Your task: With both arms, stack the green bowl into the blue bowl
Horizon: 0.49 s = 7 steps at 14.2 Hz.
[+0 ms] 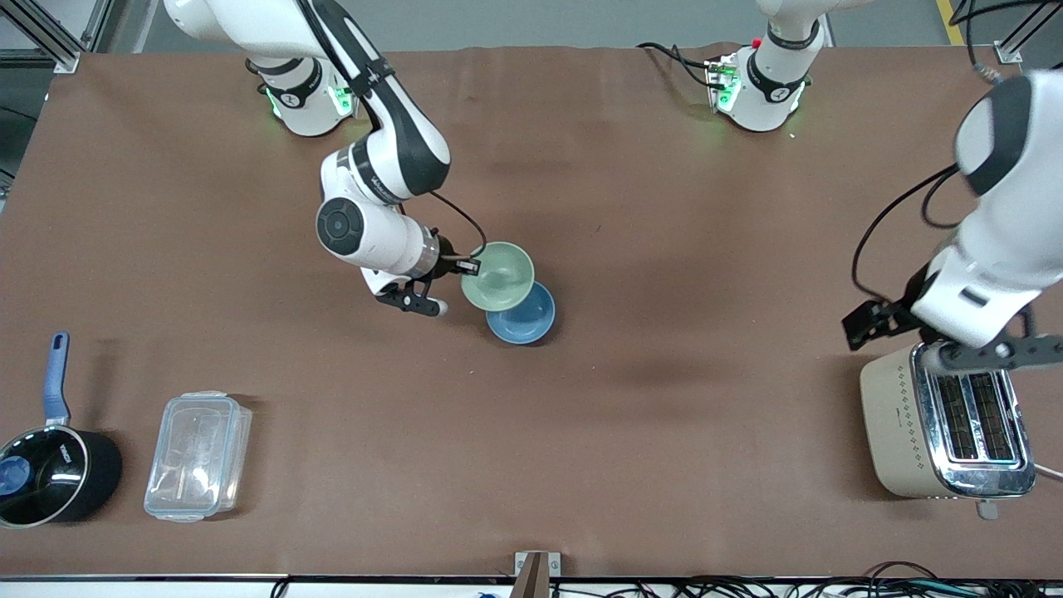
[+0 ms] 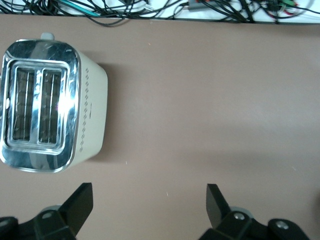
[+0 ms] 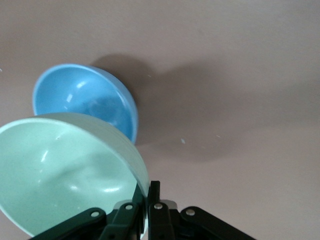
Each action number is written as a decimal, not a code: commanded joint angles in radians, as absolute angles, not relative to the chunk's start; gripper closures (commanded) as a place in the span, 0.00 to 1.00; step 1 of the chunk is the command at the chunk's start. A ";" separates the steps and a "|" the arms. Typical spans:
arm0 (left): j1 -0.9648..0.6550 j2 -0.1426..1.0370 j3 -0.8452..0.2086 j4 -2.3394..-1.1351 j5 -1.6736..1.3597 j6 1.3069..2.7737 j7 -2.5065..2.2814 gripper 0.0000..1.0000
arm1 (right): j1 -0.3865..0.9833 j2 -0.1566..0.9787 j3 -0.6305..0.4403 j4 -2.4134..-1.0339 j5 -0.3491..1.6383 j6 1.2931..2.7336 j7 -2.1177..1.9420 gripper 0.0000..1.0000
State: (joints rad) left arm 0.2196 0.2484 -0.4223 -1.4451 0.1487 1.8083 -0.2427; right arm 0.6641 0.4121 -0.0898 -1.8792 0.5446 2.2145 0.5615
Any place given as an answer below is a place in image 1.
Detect green bowl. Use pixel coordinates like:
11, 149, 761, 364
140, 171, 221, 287
460, 241, 536, 314

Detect blue bowl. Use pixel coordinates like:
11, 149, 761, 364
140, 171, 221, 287
485, 281, 556, 346

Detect beige chrome toaster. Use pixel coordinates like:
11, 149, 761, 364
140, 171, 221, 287
860, 342, 1038, 522

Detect brown table mat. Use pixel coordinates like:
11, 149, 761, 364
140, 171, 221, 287
0, 43, 1063, 581

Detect clear plastic food container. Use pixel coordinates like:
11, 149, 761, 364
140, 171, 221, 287
143, 390, 253, 524

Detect glass lid blue knob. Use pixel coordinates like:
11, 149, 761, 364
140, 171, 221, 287
0, 425, 89, 528

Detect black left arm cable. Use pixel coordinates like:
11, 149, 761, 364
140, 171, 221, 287
850, 164, 966, 305

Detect tangled black cables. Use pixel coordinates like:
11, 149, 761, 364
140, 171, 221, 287
270, 561, 1063, 598

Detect black left base cable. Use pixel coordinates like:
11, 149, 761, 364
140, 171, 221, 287
636, 41, 717, 89

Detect aluminium frame profile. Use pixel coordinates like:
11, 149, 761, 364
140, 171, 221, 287
991, 0, 1063, 67
0, 0, 115, 75

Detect metal mount bracket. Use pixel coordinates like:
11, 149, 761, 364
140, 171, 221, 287
513, 550, 562, 598

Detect black pot blue handle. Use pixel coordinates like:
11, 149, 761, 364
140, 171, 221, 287
0, 331, 124, 530

